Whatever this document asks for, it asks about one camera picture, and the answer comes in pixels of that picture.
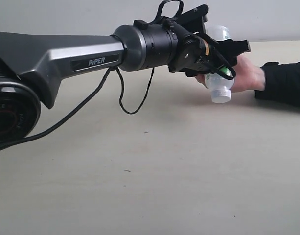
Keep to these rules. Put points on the person's open hand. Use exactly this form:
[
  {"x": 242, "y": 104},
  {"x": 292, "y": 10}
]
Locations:
[{"x": 248, "y": 76}]

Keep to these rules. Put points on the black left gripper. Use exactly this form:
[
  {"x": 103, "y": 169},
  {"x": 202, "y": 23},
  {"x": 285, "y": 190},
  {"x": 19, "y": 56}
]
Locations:
[{"x": 201, "y": 54}]

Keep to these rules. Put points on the white cap green label bottle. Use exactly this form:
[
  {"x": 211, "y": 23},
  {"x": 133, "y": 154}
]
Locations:
[{"x": 220, "y": 88}]

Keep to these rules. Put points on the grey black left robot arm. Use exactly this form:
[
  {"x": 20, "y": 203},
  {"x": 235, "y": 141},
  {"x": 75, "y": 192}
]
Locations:
[{"x": 32, "y": 67}]

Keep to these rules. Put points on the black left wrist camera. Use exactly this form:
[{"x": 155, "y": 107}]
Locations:
[{"x": 194, "y": 20}]

